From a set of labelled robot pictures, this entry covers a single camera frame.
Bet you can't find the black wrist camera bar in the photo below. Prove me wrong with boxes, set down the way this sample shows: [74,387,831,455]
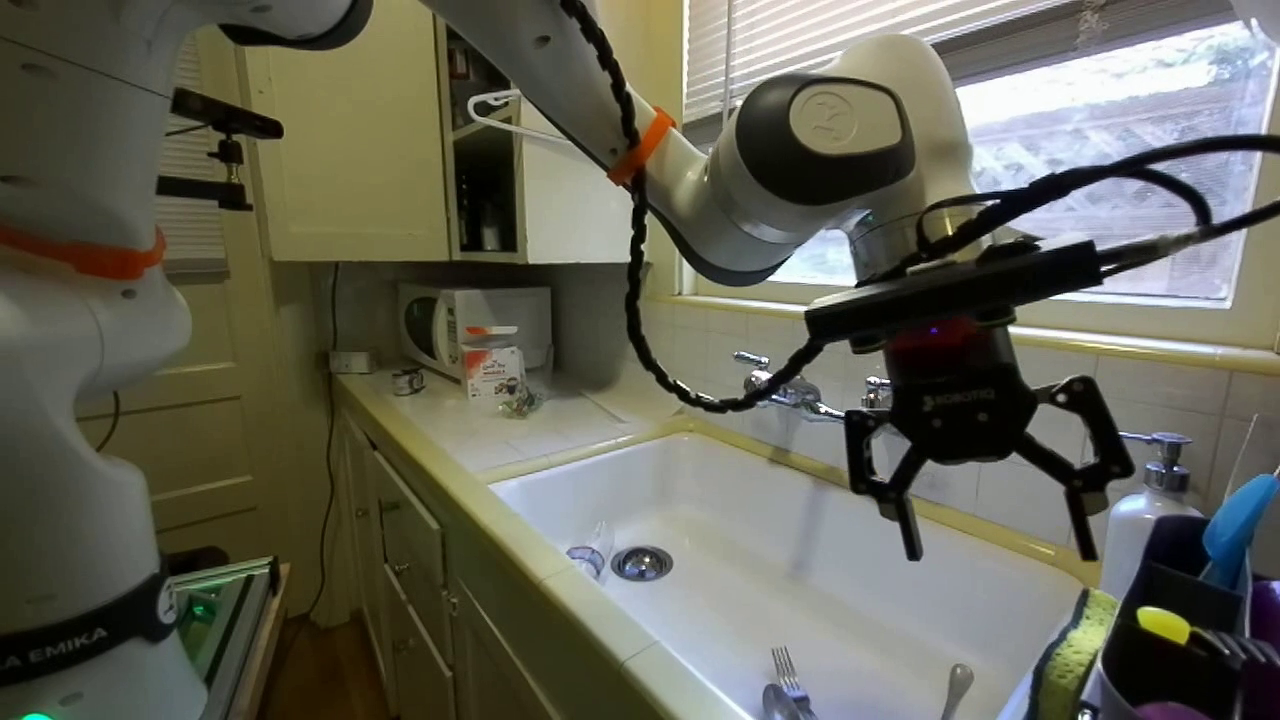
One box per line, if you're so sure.
[805,236,1108,355]

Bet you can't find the white kitchen sink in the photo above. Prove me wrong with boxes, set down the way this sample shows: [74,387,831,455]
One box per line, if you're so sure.
[497,433,1077,720]

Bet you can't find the white soap pump bottle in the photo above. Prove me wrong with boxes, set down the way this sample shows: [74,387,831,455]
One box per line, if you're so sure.
[1102,433,1195,601]

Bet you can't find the white window blinds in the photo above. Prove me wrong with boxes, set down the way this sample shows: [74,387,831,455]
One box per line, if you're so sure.
[685,0,1112,120]

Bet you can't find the blue utensil in rack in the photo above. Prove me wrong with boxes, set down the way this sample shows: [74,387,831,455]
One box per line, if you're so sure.
[1201,471,1280,589]

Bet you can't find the yellow green sponge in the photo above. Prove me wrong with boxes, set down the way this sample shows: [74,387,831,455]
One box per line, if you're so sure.
[1025,589,1122,720]

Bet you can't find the silver spoon in sink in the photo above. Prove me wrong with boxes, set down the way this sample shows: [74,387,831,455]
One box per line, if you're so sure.
[941,663,975,720]

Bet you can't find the black dish rack caddy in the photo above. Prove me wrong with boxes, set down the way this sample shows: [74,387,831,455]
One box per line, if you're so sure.
[1091,518,1280,720]

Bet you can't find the metal sink drain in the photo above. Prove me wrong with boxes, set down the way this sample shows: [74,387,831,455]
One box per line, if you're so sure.
[611,544,671,586]

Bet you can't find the white upper cabinet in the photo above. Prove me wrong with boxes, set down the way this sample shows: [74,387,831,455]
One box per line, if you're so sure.
[243,0,629,265]

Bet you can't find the silver utensil in sink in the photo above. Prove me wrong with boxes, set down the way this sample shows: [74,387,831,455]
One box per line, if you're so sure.
[760,649,818,720]

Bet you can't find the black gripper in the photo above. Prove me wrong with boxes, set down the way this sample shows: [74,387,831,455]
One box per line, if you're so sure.
[846,315,1138,562]

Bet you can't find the yellow handled brush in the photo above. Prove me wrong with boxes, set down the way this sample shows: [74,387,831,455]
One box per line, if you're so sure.
[1138,603,1280,667]

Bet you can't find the chrome wall faucet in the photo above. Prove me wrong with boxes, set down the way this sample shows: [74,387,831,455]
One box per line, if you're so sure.
[738,351,892,419]

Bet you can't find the lower cabinet drawers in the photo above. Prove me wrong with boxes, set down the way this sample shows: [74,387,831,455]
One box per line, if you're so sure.
[336,411,558,720]

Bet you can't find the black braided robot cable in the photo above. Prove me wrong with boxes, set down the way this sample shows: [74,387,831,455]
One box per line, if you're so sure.
[558,0,831,415]

